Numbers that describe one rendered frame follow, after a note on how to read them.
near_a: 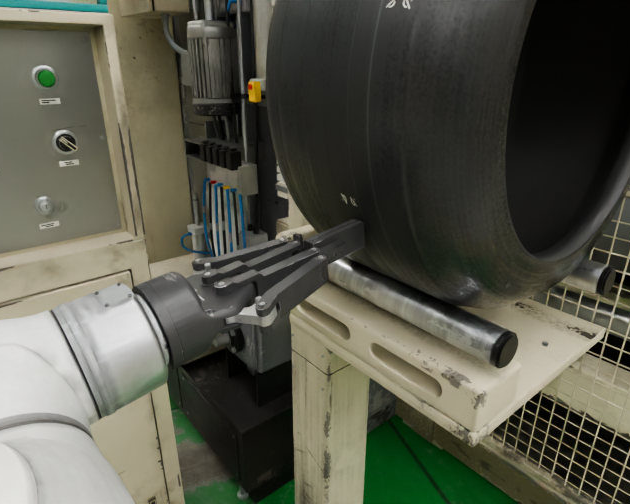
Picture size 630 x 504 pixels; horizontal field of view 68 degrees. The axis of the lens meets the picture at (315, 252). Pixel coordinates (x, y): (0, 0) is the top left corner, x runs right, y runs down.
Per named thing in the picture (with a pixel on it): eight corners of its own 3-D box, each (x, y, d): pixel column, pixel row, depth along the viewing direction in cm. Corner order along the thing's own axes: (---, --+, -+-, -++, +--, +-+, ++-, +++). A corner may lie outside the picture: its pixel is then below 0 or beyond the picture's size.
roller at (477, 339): (326, 247, 78) (317, 272, 79) (307, 241, 75) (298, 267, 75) (524, 335, 53) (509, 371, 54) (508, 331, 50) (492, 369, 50)
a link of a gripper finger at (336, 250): (300, 256, 45) (320, 266, 43) (338, 239, 47) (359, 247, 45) (301, 270, 45) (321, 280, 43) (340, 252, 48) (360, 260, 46)
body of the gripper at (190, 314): (157, 312, 33) (265, 263, 38) (118, 272, 39) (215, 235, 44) (181, 391, 36) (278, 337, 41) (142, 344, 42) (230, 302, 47)
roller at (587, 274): (431, 215, 95) (422, 235, 95) (419, 208, 91) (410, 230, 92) (619, 270, 70) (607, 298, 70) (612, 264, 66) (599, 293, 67)
